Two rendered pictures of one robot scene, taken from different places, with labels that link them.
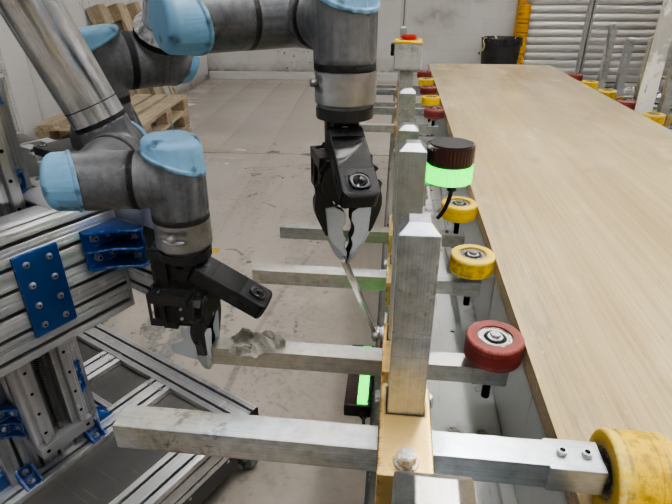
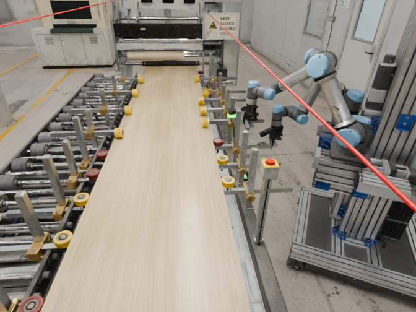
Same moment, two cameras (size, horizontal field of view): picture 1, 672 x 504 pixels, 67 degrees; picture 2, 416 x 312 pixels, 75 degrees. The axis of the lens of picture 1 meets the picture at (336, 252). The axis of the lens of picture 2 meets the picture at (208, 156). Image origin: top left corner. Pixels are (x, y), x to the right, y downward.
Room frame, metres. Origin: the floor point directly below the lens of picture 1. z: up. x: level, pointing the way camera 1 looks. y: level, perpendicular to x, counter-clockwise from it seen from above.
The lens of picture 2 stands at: (2.35, -0.68, 1.90)
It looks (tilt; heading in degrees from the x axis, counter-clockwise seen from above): 32 degrees down; 168
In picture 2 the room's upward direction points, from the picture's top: 1 degrees clockwise
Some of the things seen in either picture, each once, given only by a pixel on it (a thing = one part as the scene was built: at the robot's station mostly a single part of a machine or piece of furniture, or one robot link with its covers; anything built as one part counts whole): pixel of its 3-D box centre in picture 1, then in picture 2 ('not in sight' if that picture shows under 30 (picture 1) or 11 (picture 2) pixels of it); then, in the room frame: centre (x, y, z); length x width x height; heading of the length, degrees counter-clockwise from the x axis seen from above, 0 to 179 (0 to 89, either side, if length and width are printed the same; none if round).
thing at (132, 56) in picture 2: not in sight; (170, 55); (-1.77, -0.37, 1.05); 1.43 x 0.12 x 0.12; 84
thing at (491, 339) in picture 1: (490, 365); (218, 146); (0.58, -0.22, 0.85); 0.08 x 0.08 x 0.11
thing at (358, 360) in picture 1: (355, 361); (242, 146); (0.60, -0.03, 0.84); 0.43 x 0.03 x 0.04; 84
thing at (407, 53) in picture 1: (407, 55); (268, 169); (1.39, -0.18, 1.18); 0.07 x 0.07 x 0.08; 84
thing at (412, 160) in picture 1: (402, 301); (236, 139); (0.64, -0.10, 0.93); 0.03 x 0.03 x 0.48; 84
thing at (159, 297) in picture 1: (185, 283); (275, 132); (0.63, 0.22, 0.96); 0.09 x 0.08 x 0.12; 84
